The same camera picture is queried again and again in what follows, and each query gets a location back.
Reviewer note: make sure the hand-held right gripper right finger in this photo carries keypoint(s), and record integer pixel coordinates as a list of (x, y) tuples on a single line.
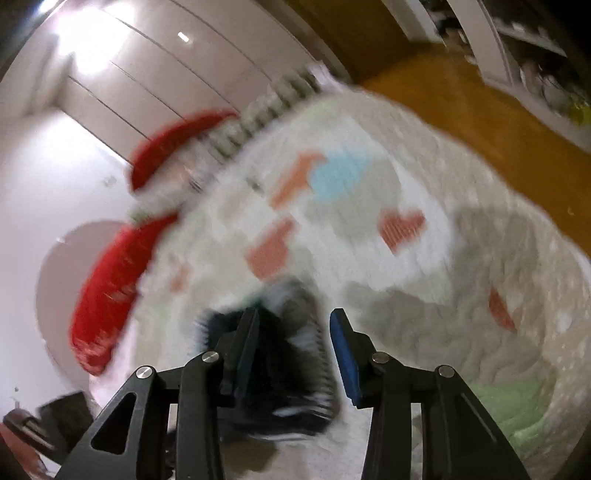
[(346, 360)]

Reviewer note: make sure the olive dotted bolster pillow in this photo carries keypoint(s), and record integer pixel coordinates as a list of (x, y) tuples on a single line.
[(263, 110)]

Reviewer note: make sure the navy white striped pants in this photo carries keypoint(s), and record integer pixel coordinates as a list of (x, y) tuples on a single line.
[(291, 369)]

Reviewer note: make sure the white wardrobe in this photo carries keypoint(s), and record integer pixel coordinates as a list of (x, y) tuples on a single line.
[(161, 60)]

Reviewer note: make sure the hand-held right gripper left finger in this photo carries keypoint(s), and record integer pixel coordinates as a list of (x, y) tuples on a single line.
[(241, 364)]

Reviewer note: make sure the round pale headboard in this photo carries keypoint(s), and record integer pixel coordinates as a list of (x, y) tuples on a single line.
[(60, 286)]

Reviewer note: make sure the white shelf unit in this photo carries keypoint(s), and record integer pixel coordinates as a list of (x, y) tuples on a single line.
[(508, 46)]

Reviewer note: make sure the wooden door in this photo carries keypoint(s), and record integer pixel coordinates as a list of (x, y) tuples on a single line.
[(351, 37)]

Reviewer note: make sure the red star print blanket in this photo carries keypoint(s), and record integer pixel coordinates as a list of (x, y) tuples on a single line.
[(106, 286)]

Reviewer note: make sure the patchwork heart quilt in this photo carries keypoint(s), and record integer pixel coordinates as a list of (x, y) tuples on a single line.
[(415, 277)]

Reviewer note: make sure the floral pillow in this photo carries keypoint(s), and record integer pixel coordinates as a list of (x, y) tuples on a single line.
[(161, 198)]

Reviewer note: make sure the red pillow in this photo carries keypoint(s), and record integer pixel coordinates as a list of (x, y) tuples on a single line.
[(171, 147)]

